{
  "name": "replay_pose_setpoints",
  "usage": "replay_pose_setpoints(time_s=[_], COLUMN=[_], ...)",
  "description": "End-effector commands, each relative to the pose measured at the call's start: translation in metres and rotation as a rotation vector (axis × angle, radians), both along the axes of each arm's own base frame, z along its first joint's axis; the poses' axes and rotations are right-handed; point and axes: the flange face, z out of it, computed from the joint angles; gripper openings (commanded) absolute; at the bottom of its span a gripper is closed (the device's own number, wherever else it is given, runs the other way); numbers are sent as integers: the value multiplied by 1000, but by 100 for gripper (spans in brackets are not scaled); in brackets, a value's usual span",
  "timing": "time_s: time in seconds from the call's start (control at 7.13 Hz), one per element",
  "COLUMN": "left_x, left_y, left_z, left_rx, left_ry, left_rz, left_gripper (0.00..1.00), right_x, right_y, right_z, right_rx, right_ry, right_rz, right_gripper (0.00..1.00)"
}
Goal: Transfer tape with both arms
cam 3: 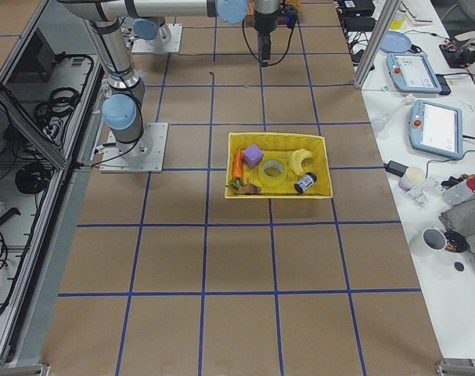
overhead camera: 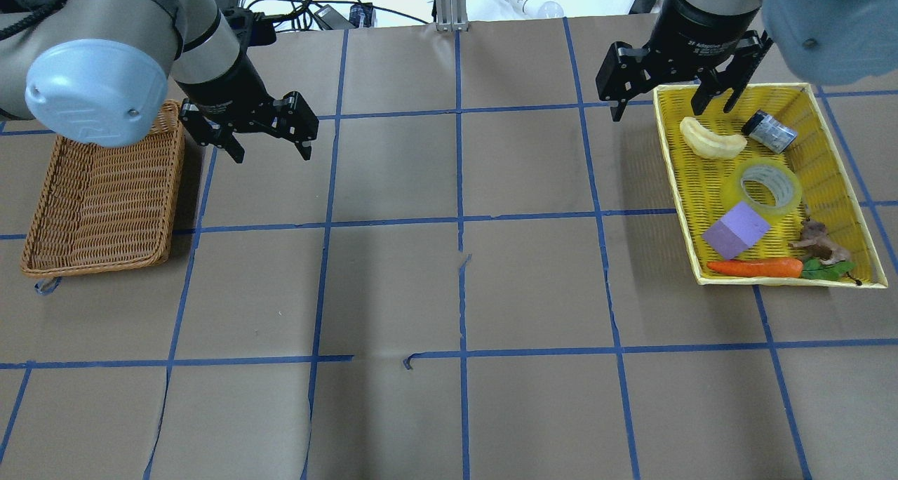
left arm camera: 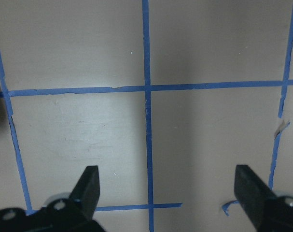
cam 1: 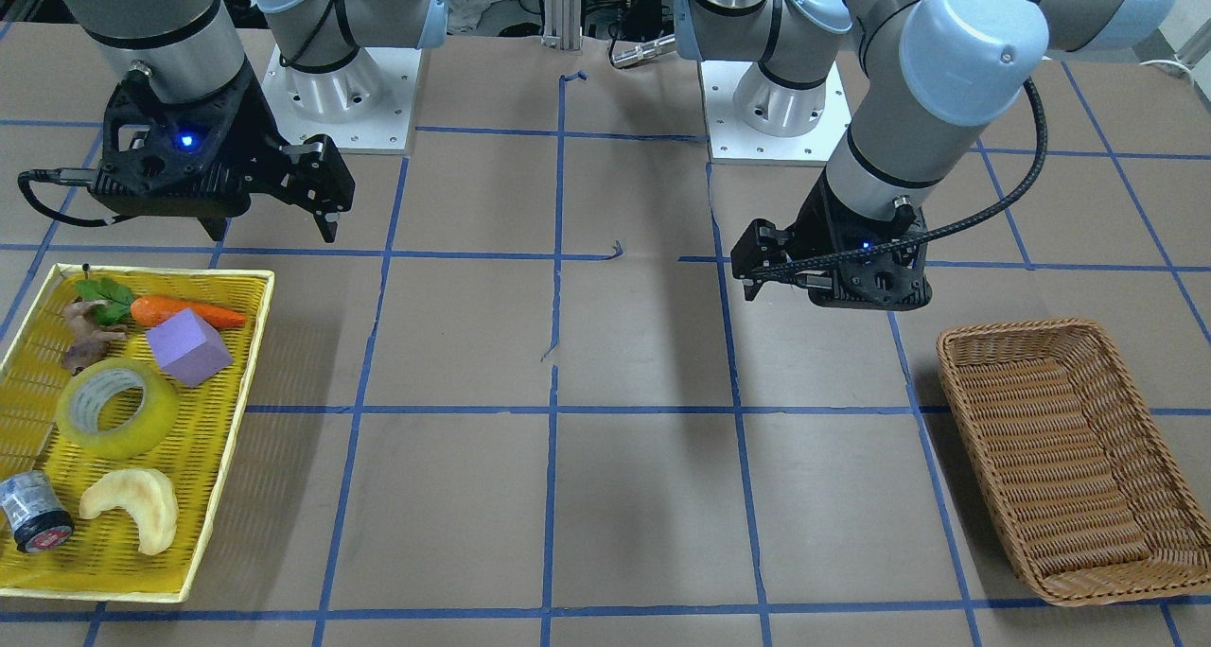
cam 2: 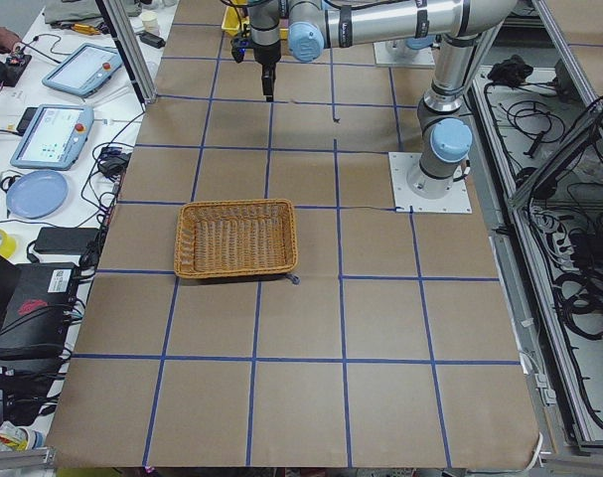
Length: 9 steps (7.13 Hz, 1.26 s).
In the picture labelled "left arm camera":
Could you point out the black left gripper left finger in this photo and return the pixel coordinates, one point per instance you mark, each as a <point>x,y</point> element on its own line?
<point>85,194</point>

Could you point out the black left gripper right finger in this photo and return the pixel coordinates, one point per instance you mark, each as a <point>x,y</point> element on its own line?
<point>255,198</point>

